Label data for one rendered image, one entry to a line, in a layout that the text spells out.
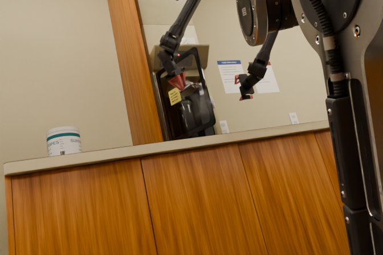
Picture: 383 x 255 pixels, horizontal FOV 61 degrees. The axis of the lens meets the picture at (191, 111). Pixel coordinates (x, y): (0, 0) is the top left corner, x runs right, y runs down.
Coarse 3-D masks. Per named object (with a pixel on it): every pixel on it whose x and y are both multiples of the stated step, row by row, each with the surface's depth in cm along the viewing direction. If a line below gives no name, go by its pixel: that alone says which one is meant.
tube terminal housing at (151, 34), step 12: (144, 24) 186; (156, 24) 189; (144, 36) 185; (156, 36) 186; (192, 36) 195; (156, 72) 178; (204, 72) 189; (156, 96) 175; (216, 120) 180; (216, 132) 180
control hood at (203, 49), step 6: (156, 48) 171; (162, 48) 172; (180, 48) 176; (186, 48) 178; (198, 48) 181; (204, 48) 182; (150, 54) 178; (156, 54) 172; (204, 54) 184; (150, 60) 178; (156, 60) 173; (204, 60) 185; (156, 66) 175; (204, 66) 187
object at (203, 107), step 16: (192, 48) 158; (176, 64) 164; (192, 64) 157; (160, 80) 172; (192, 80) 156; (192, 96) 155; (208, 96) 149; (176, 112) 162; (192, 112) 155; (208, 112) 148; (176, 128) 161; (192, 128) 154
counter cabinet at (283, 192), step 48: (240, 144) 148; (288, 144) 157; (48, 192) 113; (96, 192) 119; (144, 192) 125; (192, 192) 132; (240, 192) 139; (288, 192) 147; (336, 192) 157; (48, 240) 108; (96, 240) 113; (144, 240) 119; (192, 240) 125; (240, 240) 131; (288, 240) 139; (336, 240) 147
